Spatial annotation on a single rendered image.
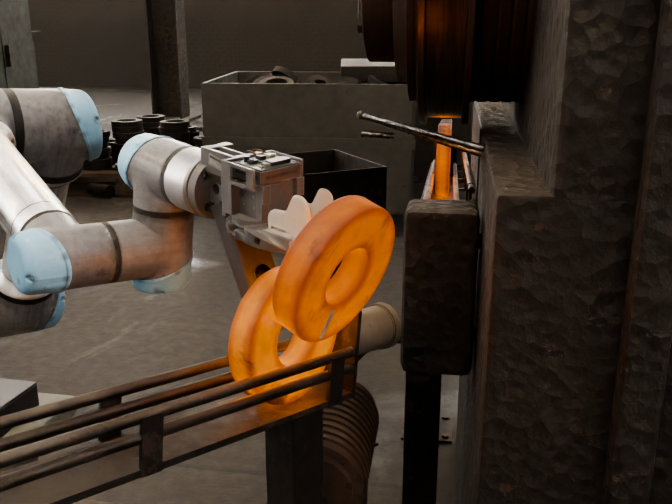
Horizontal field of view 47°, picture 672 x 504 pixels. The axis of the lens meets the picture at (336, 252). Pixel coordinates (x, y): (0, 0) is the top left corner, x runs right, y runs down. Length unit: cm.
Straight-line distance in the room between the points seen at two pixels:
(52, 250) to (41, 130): 38
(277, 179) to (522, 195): 25
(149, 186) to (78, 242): 11
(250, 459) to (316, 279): 128
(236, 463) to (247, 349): 117
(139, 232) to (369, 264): 31
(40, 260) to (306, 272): 33
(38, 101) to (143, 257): 40
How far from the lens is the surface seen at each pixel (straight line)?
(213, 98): 376
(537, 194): 81
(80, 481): 73
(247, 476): 190
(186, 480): 191
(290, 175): 81
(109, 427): 71
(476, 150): 115
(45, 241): 91
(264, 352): 81
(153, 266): 96
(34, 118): 125
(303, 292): 71
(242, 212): 82
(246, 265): 85
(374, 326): 94
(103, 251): 93
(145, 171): 94
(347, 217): 71
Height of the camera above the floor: 105
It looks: 17 degrees down
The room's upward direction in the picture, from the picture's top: straight up
